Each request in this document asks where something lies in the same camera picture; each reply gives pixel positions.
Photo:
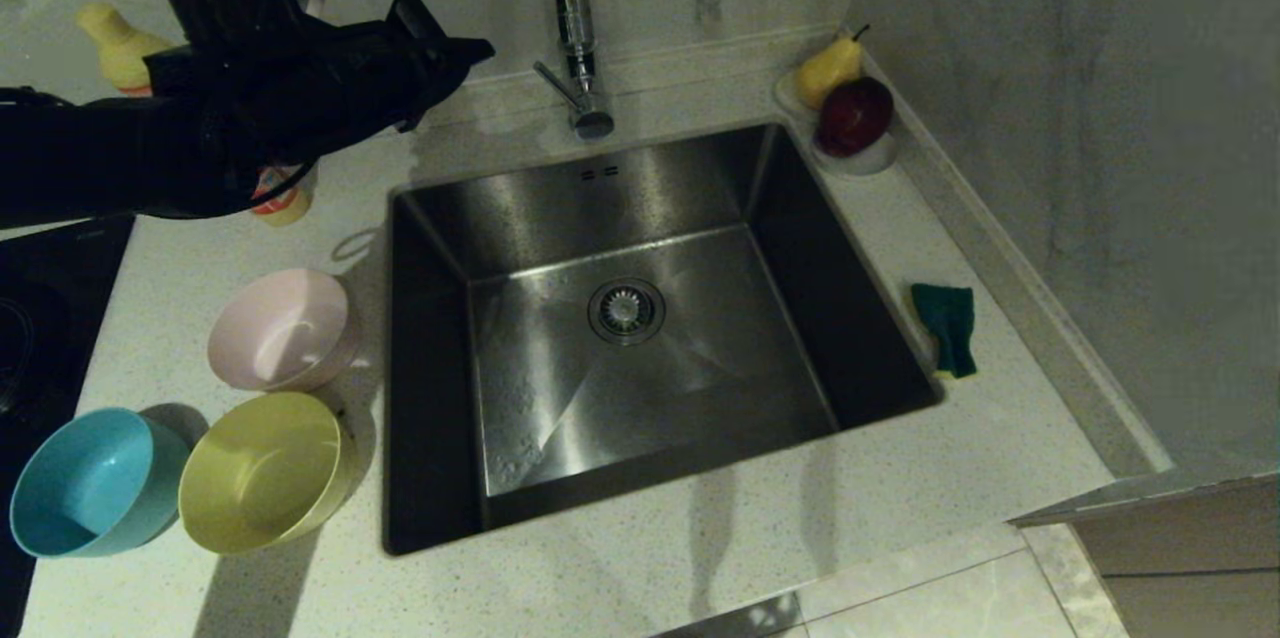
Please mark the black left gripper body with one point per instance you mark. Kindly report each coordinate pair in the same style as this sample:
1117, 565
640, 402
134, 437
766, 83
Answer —
300, 83

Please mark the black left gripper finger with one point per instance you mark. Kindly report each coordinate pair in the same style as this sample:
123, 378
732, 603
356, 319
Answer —
445, 46
438, 93

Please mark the chrome faucet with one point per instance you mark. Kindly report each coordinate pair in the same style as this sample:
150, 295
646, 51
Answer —
575, 8

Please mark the orange dish soap bottle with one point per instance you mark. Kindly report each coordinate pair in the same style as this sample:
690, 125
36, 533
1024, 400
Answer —
120, 53

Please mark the stainless steel sink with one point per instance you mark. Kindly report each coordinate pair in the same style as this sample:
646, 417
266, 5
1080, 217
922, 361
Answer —
560, 388

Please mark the yellow green sponge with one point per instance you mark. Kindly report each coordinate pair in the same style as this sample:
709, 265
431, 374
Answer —
948, 318

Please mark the pink plastic bowl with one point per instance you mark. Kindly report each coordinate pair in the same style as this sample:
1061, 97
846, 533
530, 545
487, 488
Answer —
280, 333

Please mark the round metal drain strainer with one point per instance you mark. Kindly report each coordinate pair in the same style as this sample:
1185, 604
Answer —
627, 311

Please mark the black induction cooktop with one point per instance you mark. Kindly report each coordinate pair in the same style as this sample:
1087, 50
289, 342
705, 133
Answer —
50, 318

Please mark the yellow pear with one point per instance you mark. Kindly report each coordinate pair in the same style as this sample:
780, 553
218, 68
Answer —
825, 73

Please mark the yellow plastic bowl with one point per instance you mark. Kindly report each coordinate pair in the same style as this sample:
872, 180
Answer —
262, 473

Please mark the dark red apple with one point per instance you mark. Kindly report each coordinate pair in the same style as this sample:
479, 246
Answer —
853, 116

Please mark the small white dish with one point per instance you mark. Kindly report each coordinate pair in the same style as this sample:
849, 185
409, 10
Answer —
865, 164

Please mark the blue plastic bowl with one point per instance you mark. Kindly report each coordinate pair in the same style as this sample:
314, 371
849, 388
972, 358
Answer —
90, 483

